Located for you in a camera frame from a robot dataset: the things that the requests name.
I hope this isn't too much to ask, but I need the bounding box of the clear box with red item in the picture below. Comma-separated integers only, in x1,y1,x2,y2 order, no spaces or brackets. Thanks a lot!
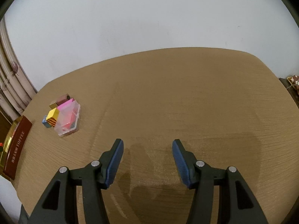
54,100,81,137

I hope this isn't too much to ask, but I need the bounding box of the gold block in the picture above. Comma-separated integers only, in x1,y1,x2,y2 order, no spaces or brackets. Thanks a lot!
49,101,58,109

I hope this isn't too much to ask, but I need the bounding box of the blue patterned round case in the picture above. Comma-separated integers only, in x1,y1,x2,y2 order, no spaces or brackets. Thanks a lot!
42,115,52,128

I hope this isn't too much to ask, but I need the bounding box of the red gold tin box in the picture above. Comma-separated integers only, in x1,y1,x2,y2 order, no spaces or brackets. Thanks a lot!
1,116,33,181

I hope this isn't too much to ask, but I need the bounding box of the pink block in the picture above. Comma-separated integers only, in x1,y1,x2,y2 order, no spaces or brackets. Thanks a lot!
57,98,74,111

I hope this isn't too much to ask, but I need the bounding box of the cluttered side shelf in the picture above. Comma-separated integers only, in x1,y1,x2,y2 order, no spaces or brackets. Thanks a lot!
279,75,299,107

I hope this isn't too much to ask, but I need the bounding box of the maroon block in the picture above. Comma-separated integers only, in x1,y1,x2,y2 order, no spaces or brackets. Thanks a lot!
56,94,70,106

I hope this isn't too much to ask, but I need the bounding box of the yellow striped cube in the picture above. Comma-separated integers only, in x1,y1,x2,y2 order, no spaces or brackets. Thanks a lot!
46,108,60,127

